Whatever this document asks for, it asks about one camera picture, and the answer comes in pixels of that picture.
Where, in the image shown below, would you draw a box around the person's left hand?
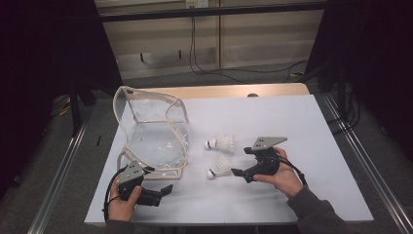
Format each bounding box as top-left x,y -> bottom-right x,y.
107,184 -> 143,222

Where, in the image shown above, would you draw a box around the person's right hand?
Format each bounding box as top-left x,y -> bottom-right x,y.
252,146 -> 305,200

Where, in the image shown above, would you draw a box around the yellow and black floor cables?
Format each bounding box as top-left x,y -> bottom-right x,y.
50,94 -> 73,118

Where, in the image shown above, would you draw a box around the left hand-held gripper black cable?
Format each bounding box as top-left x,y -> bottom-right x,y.
102,166 -> 128,222

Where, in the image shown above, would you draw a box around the black curtain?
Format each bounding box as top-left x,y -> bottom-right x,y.
305,0 -> 413,160
0,0 -> 124,196

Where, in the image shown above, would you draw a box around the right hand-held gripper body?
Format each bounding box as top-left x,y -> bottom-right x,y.
242,136 -> 288,184

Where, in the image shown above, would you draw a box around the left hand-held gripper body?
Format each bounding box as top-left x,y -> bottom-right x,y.
117,160 -> 163,208

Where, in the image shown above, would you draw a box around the black horizontal metal bar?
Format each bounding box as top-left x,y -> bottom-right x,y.
98,1 -> 327,23

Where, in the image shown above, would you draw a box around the clear plastic bag beige trim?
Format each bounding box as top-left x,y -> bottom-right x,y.
112,86 -> 190,180

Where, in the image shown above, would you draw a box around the right hand-held gripper black cable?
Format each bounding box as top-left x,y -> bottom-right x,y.
276,155 -> 308,188

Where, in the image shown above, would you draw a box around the black hanging wall cable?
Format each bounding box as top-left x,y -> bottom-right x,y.
189,16 -> 308,85

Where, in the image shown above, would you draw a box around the black metal stand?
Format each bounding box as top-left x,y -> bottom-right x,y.
69,77 -> 98,137

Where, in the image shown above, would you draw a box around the white wall socket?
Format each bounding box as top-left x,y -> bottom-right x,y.
185,0 -> 209,9

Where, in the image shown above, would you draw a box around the aluminium floor rail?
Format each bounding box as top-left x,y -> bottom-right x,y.
322,94 -> 413,234
27,120 -> 89,234

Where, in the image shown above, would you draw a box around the hand-held gripper black cable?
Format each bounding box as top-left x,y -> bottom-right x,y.
276,155 -> 308,188
102,166 -> 128,222

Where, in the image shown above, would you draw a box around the white table cover sheet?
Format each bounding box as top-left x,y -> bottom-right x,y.
84,95 -> 375,225

